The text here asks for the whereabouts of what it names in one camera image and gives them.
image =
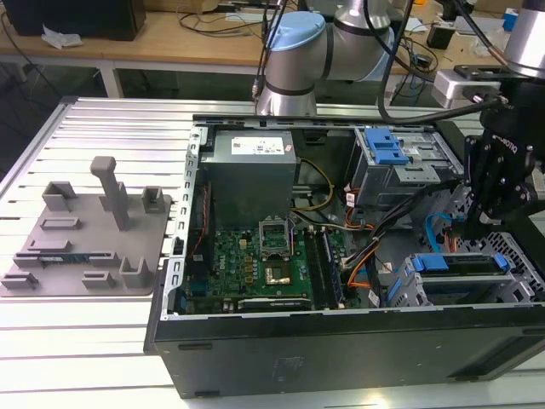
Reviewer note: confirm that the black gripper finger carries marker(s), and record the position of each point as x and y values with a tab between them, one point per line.
473	226
517	194

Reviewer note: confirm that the hard disk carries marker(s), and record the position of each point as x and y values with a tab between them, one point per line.
432	263

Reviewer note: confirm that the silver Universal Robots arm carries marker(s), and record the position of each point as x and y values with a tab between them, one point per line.
298	64

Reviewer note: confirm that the grey metal disk bay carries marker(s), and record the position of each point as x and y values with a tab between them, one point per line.
464	294

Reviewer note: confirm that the RAM stick in slot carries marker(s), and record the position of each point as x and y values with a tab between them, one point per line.
333	266

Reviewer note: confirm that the black RAM slot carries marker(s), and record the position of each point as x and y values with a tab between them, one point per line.
316	270

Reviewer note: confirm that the clear plastic bag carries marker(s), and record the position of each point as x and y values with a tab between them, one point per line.
483	47

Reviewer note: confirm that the grey optical drive cage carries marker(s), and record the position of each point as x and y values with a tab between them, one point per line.
383	183

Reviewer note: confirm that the blue plastic drive latch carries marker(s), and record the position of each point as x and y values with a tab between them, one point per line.
385	149

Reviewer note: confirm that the blue white carton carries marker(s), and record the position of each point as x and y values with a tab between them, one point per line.
511	17

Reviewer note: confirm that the small black box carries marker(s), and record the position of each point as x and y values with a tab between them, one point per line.
439	36

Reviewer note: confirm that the black open PC case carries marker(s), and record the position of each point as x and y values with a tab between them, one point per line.
340	358

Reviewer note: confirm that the CPU socket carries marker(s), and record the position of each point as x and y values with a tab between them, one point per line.
277	274

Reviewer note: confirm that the black graphics card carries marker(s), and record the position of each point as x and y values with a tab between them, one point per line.
274	304

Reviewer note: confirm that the grey power supply unit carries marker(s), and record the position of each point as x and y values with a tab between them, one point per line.
247	187

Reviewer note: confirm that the green motherboard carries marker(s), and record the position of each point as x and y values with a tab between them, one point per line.
232	268

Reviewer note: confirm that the wooden desk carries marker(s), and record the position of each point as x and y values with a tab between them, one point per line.
170	47

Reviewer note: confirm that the grey parts rack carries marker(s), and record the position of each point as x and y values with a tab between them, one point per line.
85	255

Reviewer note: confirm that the RAM stick on rack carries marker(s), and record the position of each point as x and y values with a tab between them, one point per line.
64	258

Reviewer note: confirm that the large black box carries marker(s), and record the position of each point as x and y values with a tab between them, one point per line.
72	17

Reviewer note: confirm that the crumpled white wrapping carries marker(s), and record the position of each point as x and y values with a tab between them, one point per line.
59	38

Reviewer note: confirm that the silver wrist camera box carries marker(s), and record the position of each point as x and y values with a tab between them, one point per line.
451	87

